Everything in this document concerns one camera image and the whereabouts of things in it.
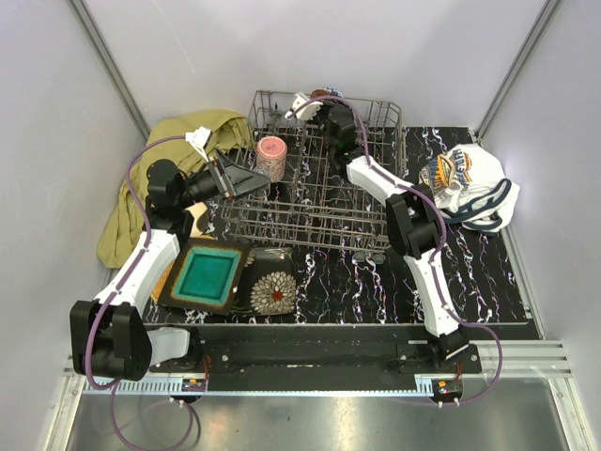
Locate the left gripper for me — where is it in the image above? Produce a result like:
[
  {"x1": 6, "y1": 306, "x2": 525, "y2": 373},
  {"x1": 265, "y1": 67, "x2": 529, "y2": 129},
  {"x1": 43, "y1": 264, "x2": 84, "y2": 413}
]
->
[{"x1": 177, "y1": 148, "x2": 270, "y2": 210}]

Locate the grey wire dish rack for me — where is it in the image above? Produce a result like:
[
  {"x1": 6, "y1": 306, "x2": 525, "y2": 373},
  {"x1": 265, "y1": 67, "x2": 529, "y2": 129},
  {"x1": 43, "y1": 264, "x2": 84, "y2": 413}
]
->
[{"x1": 215, "y1": 90, "x2": 389, "y2": 252}]

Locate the white printed t-shirt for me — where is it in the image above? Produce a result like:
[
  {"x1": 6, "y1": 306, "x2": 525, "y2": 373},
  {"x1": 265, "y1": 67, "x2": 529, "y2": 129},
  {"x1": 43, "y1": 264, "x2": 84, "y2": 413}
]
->
[{"x1": 419, "y1": 144, "x2": 520, "y2": 235}]

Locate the red patterned bowl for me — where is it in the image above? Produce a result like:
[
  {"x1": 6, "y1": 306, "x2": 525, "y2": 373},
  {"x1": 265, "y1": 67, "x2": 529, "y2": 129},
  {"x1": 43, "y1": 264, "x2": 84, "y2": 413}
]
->
[{"x1": 310, "y1": 87, "x2": 344, "y2": 101}]

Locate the olive green cloth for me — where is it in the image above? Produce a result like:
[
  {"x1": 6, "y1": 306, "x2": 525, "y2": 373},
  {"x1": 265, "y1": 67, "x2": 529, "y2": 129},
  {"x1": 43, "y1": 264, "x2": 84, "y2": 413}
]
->
[{"x1": 97, "y1": 109, "x2": 254, "y2": 269}]

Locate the cream round floral plate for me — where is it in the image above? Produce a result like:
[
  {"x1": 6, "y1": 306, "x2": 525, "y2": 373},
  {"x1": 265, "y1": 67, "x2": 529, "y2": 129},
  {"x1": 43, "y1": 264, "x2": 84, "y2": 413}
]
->
[{"x1": 188, "y1": 202, "x2": 210, "y2": 238}]

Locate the pink skull pattern mug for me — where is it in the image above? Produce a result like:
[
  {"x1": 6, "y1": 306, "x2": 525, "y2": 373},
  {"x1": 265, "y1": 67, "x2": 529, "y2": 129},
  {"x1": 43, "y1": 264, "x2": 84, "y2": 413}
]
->
[{"x1": 255, "y1": 135, "x2": 287, "y2": 183}]

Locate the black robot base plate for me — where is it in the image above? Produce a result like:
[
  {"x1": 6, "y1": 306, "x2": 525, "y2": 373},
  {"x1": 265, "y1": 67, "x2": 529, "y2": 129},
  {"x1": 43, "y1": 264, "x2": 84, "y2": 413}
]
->
[{"x1": 150, "y1": 324, "x2": 483, "y2": 395}]

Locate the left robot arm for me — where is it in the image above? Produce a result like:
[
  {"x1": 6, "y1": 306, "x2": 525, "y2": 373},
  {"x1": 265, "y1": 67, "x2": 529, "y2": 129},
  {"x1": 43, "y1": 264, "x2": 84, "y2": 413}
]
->
[{"x1": 69, "y1": 153, "x2": 270, "y2": 390}]

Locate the black floral square plate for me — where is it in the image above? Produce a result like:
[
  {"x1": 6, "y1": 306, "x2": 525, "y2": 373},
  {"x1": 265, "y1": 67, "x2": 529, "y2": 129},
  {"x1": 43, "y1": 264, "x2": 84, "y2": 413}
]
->
[{"x1": 230, "y1": 247, "x2": 297, "y2": 316}]

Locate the teal square ceramic dish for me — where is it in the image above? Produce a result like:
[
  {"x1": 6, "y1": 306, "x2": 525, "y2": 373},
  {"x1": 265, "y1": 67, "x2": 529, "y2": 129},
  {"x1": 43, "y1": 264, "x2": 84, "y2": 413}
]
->
[{"x1": 157, "y1": 238, "x2": 251, "y2": 316}]

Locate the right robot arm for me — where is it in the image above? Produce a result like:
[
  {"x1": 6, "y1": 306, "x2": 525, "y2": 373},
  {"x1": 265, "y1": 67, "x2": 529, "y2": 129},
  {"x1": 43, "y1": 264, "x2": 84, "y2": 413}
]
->
[{"x1": 296, "y1": 96, "x2": 469, "y2": 373}]

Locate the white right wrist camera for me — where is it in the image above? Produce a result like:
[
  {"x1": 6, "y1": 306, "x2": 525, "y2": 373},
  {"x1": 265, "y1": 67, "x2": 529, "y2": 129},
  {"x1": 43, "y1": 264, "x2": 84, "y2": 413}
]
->
[{"x1": 285, "y1": 92, "x2": 323, "y2": 121}]

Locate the woven bamboo basket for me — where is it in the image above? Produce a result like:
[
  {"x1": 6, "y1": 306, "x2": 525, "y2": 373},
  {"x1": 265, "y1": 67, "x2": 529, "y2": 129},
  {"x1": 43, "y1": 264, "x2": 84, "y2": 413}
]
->
[{"x1": 150, "y1": 265, "x2": 172, "y2": 303}]

